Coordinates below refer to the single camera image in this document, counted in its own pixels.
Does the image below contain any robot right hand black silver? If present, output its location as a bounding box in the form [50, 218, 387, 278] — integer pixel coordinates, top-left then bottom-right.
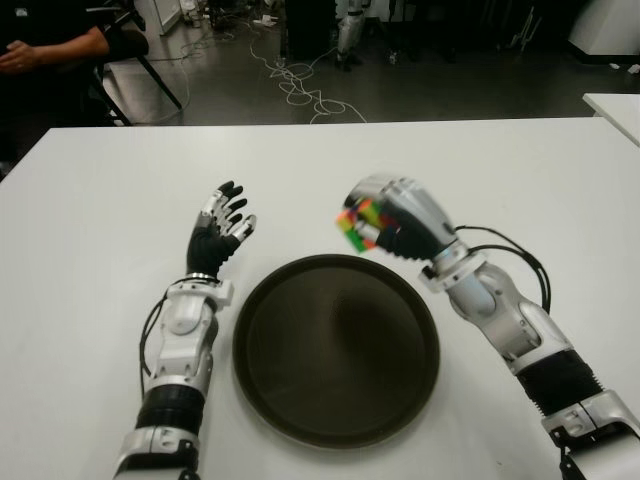
[342, 173, 471, 264]

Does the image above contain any robot left hand black silver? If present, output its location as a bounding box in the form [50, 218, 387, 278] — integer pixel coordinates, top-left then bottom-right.
[185, 180, 259, 279]

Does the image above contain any person's bare hand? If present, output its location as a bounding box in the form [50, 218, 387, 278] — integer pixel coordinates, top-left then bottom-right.
[0, 39, 40, 75]

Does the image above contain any multicoloured Rubik's cube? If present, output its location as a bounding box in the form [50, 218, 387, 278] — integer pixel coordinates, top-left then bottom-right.
[335, 198, 386, 255]

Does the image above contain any person's bare forearm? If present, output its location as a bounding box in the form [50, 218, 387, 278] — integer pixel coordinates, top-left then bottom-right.
[19, 27, 110, 71]

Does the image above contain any round dark brown plate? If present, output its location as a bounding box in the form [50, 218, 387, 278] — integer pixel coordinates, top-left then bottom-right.
[232, 253, 442, 449]

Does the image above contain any person's black clothed body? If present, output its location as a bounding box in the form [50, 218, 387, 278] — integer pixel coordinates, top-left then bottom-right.
[0, 0, 111, 169]

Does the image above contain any black chair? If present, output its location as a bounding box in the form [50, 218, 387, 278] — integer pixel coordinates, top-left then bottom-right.
[84, 0, 184, 126]

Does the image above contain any white board panel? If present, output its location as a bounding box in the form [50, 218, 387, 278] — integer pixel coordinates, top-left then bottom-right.
[134, 0, 209, 36]

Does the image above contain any grey metal leaning stand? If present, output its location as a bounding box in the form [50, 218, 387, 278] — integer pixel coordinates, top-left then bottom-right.
[509, 4, 544, 51]

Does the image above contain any black cabinet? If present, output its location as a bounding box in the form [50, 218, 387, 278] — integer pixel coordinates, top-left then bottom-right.
[284, 0, 341, 61]

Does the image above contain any white side table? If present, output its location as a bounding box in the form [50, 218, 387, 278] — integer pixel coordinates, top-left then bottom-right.
[583, 92, 640, 151]

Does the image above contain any white machine housing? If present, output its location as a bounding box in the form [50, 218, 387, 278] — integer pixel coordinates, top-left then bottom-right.
[569, 0, 640, 56]

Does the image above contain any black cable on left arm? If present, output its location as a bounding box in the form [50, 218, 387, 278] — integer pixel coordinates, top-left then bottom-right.
[138, 294, 171, 396]

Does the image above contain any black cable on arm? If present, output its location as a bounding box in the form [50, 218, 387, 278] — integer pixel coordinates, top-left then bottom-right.
[454, 225, 553, 314]
[138, 294, 171, 396]

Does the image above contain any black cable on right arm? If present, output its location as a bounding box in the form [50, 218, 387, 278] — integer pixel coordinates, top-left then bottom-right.
[454, 225, 553, 314]

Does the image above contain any white tangled floor cable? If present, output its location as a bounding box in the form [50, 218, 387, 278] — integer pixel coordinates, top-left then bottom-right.
[249, 29, 369, 125]

